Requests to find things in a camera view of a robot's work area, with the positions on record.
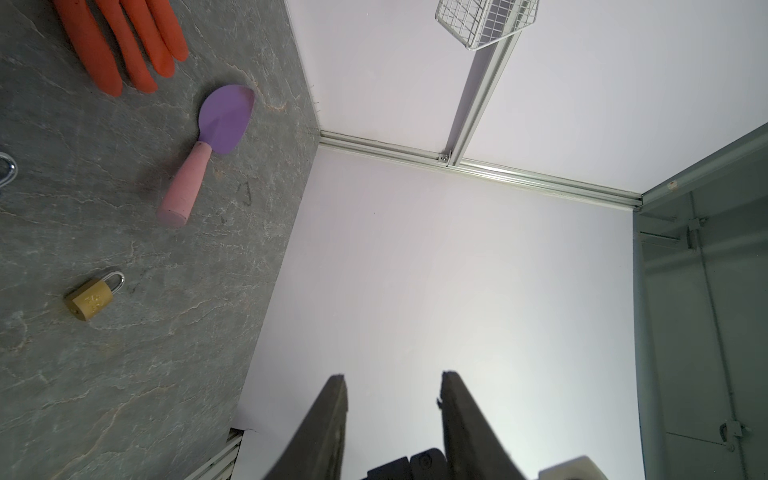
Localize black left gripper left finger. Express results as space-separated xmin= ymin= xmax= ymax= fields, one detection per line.
xmin=265 ymin=374 xmax=348 ymax=479

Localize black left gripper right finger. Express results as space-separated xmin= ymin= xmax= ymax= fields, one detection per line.
xmin=438 ymin=371 xmax=524 ymax=479

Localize brass padlock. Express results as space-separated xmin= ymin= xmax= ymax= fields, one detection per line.
xmin=64 ymin=270 xmax=126 ymax=321

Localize grey metal cabinet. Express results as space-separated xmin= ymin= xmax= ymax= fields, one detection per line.
xmin=633 ymin=127 xmax=767 ymax=479

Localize red rubber glove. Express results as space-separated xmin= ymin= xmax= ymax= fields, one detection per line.
xmin=53 ymin=0 xmax=189 ymax=97

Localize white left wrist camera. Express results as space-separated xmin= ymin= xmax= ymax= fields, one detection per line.
xmin=538 ymin=456 xmax=607 ymax=480

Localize purple trowel pink handle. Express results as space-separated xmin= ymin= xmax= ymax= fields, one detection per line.
xmin=157 ymin=84 xmax=255 ymax=228

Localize aluminium frame rails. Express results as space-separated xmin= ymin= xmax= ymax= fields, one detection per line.
xmin=320 ymin=33 xmax=642 ymax=210

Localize long white wire basket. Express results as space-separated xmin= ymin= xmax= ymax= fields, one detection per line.
xmin=435 ymin=0 xmax=539 ymax=51

